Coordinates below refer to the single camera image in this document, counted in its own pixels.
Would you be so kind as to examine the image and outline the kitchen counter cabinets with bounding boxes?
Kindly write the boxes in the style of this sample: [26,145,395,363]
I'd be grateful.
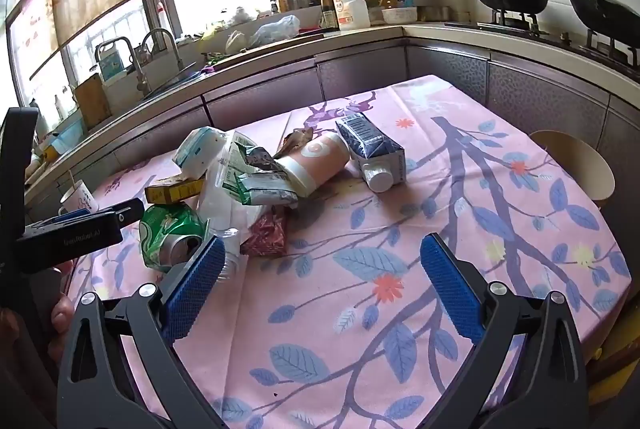
[25,23,640,210]

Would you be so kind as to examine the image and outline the pink paper cup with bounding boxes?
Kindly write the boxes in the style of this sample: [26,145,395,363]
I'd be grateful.
[277,132,351,199]

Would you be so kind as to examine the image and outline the red wrapper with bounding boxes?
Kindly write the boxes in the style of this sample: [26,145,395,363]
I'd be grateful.
[240,206,288,257]

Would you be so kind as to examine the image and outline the crushed green can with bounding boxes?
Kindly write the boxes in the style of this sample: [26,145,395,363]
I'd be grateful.
[139,203,211,274]

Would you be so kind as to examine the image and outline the clear plastic bottle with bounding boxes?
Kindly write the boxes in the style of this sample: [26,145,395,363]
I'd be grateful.
[197,132,251,282]

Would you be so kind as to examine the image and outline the dark sauce bottle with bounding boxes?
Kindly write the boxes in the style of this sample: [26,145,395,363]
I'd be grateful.
[317,0,340,30]

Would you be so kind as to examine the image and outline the blue milk carton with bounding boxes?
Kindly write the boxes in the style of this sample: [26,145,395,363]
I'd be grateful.
[335,112,408,194]

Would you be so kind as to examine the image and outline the beige wooden chair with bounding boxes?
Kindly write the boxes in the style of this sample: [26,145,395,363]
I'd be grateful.
[529,130,616,210]

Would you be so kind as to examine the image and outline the gooseneck steel faucet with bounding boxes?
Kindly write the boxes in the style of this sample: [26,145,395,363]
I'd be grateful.
[140,28,185,70]

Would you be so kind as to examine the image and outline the person's left hand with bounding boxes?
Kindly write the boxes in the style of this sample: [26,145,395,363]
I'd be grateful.
[47,291,77,362]

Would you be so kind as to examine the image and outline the square steel faucet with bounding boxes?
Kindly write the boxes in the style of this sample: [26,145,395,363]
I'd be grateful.
[95,36,151,95]

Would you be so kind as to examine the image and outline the white plastic jug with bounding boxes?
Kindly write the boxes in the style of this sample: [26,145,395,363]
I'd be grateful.
[331,0,372,31]

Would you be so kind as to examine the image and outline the green white snack bag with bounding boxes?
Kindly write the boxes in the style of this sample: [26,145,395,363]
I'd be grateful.
[232,144,300,210]

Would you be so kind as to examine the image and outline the pink floral tablecloth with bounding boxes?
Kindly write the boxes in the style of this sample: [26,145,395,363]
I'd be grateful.
[65,74,633,429]

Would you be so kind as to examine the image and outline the gas stove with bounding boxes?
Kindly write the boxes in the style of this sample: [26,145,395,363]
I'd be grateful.
[445,9,640,70]

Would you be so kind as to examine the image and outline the brown crumpled wrapper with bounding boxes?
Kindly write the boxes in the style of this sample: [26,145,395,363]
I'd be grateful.
[272,126,315,160]

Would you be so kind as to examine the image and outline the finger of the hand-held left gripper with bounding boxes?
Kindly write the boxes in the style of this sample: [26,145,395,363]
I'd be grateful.
[102,199,146,228]
[62,208,103,224]

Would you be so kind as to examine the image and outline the white plastic bag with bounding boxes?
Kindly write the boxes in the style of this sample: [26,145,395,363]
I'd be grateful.
[250,14,301,47]

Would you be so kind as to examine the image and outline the yellow cardboard box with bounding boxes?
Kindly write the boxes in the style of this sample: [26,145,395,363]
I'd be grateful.
[145,176,206,205]

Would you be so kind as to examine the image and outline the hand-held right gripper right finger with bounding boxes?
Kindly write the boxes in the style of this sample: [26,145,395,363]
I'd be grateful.
[420,232,588,429]

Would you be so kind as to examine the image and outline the white blue tissue pack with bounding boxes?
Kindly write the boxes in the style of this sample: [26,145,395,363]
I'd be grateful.
[172,126,226,180]

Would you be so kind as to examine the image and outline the teal box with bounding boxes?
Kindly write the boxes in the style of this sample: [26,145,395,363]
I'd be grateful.
[97,46,126,82]

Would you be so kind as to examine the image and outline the light blue basin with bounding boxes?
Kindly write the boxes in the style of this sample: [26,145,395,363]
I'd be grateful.
[50,116,86,155]

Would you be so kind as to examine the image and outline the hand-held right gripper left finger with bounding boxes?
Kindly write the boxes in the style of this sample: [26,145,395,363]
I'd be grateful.
[56,235,228,429]

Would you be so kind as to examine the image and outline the white paper cup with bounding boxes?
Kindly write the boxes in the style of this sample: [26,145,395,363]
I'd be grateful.
[59,179,98,216]

